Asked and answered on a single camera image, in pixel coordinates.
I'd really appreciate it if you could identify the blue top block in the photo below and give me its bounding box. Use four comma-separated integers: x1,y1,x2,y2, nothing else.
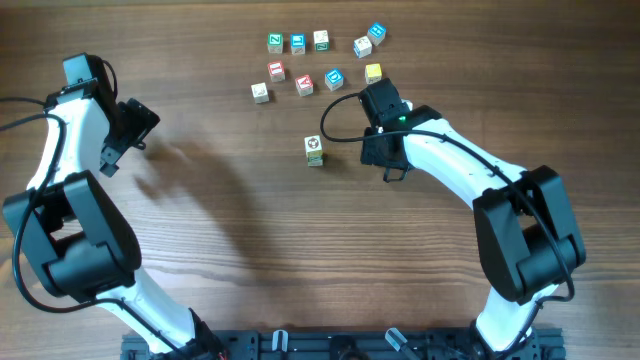
290,33,306,55

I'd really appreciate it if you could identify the blue block far right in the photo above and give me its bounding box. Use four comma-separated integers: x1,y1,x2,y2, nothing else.
367,22,387,46

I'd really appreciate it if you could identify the plain block red side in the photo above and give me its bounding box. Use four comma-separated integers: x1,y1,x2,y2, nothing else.
251,82,270,104

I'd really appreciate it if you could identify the red top block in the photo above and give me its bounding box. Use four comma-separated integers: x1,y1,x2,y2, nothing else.
267,61,286,82

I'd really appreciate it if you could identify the blue D block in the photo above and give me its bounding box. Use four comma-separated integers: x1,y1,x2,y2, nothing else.
325,68,344,91

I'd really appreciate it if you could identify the white block blue side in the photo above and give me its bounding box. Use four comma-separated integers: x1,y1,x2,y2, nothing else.
353,36,373,58

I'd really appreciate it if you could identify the red A block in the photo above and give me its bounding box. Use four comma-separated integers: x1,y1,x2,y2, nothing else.
295,74,314,97

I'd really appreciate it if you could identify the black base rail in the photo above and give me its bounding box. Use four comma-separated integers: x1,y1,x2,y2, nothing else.
120,328,566,360

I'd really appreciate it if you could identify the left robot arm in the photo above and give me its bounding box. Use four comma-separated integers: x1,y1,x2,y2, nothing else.
2,53,228,359

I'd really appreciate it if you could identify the plain block green side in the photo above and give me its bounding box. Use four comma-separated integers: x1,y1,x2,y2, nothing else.
313,30,330,52

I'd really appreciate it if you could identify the right camera cable black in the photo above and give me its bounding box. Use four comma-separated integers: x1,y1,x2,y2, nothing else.
319,92,576,360

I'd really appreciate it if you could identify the green N block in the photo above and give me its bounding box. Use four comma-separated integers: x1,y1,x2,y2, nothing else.
267,32,284,54

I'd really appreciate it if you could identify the white block teal side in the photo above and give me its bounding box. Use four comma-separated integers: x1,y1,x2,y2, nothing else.
307,153,323,162

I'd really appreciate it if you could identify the yellow sided picture block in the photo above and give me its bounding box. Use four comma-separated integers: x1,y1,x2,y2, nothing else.
304,135,323,157

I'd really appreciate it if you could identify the yellow top block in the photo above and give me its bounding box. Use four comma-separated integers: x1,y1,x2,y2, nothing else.
365,63,382,84

